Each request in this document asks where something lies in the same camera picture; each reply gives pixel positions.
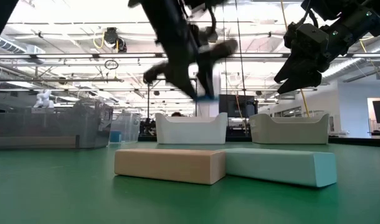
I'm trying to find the thick yellow hanging cable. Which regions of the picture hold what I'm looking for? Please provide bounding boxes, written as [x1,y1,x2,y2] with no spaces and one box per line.
[280,0,310,118]

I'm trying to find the black hanging cable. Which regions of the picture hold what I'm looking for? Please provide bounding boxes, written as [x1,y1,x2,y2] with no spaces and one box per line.
[234,0,247,134]

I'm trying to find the white plastic bin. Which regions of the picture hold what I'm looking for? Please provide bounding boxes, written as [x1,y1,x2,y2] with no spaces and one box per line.
[154,112,228,145]

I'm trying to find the small clear plastic bin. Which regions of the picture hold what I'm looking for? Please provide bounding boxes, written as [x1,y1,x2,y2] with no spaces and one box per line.
[109,111,141,144]

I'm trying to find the translucent grey bin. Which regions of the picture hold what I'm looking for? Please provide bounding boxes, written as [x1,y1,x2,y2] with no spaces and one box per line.
[0,98,114,151]

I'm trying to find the white robot figure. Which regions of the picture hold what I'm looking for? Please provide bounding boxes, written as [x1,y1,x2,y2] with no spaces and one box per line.
[33,89,55,109]

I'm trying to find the black metal frame rig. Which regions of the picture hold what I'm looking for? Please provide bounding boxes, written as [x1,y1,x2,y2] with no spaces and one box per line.
[146,77,199,119]

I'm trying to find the thin yellow hanging cable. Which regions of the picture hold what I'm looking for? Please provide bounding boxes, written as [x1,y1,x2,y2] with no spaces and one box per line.
[227,77,243,119]

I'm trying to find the beige plastic bin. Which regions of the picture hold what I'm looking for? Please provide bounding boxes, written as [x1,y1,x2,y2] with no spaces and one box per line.
[249,113,330,145]

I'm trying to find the black monitor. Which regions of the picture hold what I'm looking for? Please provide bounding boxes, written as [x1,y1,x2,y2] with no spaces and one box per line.
[218,94,259,118]

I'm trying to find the black ceiling cable reel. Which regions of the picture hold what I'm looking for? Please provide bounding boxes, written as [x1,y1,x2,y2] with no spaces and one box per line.
[102,27,128,54]

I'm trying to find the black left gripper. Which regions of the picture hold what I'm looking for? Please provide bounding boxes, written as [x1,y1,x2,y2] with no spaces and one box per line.
[129,0,237,100]

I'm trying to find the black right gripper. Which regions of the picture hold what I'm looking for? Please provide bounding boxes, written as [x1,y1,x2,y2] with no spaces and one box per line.
[273,22,331,94]

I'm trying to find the long pale teal block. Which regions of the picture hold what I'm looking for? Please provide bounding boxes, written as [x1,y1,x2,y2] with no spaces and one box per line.
[222,147,338,189]

